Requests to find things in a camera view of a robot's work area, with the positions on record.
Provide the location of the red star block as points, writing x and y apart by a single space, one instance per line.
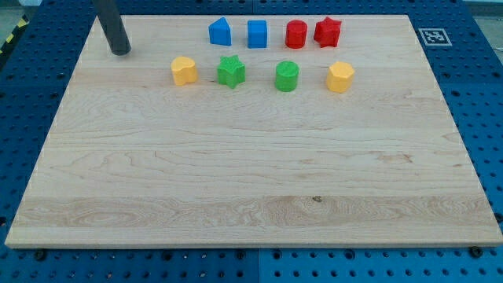
327 32

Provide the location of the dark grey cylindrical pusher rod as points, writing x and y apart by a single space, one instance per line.
112 26

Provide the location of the black bolt front right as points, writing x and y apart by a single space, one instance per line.
475 252

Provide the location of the blue cube block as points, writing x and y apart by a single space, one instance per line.
257 34

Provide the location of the blue triangular prism block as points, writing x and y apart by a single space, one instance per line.
220 32

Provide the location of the green star block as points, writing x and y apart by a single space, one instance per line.
231 71

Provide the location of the red cylinder block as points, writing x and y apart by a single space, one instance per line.
296 33

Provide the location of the white fiducial marker tag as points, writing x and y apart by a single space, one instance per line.
435 37

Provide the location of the yellow hexagon block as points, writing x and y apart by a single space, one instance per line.
340 77

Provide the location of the light wooden board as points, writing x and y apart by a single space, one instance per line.
133 161

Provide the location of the black bolt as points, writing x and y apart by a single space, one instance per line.
475 252
40 255

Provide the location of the yellow heart block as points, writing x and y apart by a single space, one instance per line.
184 70

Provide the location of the green cylinder block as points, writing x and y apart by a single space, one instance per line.
287 73

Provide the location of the black bolt front left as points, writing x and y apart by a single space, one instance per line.
40 255

